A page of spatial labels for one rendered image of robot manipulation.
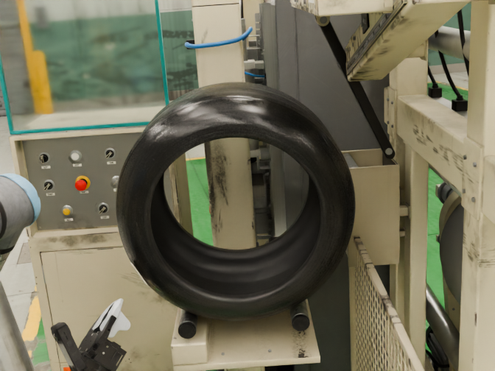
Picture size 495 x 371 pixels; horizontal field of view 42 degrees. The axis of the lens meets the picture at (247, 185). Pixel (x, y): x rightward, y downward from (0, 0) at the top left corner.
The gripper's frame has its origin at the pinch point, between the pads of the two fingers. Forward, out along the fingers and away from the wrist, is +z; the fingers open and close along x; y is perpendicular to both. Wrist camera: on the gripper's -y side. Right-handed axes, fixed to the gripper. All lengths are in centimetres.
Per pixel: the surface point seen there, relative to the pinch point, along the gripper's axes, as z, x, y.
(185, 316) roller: 7.1, -1.1, 18.0
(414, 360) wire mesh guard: 10, 57, 36
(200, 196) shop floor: 189, -329, 137
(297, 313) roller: 18.9, 17.1, 35.7
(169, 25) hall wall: 565, -715, 97
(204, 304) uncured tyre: 10.0, 6.6, 17.1
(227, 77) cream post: 67, 1, -7
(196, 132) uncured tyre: 35.8, 22.0, -12.9
